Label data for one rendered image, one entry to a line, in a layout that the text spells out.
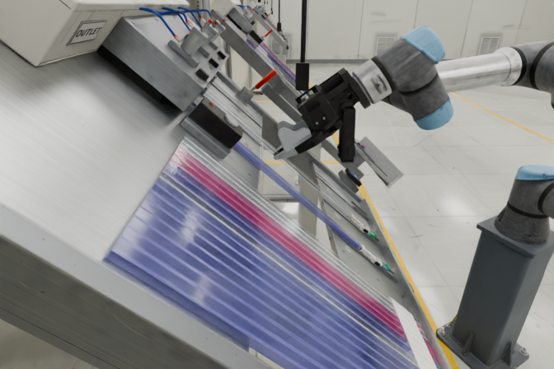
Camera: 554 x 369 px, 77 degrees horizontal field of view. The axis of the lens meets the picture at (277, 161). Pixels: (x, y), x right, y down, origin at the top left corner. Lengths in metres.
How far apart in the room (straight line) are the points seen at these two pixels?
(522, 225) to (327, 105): 0.86
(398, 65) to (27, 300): 0.59
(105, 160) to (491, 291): 1.33
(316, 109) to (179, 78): 0.26
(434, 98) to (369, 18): 7.86
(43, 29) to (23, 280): 0.24
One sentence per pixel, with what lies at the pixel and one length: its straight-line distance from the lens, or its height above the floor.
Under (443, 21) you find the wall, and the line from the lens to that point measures 9.13.
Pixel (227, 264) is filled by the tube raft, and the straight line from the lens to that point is 0.34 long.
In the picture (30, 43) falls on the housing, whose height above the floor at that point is 1.20.
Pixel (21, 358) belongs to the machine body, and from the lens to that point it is 0.90.
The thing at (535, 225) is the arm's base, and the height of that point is 0.61.
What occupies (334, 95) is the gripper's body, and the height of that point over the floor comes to 1.08.
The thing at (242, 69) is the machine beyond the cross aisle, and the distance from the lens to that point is 5.24.
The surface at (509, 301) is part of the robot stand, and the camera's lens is 1.45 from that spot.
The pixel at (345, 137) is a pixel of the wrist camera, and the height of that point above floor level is 1.00.
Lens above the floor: 1.23
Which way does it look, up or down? 24 degrees down
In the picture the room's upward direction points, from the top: straight up
